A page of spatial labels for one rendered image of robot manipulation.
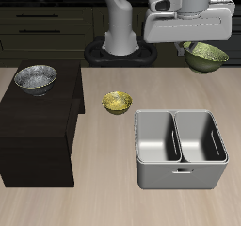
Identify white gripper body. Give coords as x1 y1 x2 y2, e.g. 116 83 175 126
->
143 0 236 44

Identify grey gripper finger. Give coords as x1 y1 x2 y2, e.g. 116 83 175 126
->
174 41 190 57

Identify green bowl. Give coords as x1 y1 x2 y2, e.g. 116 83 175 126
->
182 41 230 74

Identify yellow bowl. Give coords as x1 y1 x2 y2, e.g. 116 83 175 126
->
101 90 134 116

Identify grey marbled bowl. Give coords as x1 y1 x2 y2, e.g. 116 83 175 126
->
13 64 58 97

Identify white two-bin basket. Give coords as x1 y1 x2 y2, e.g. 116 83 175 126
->
134 109 230 190

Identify dark kitchen cupboards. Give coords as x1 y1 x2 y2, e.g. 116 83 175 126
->
0 0 241 69

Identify dark wooden cabinet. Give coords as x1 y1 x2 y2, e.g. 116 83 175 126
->
0 59 86 188

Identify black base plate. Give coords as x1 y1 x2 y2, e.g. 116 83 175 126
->
84 36 158 64

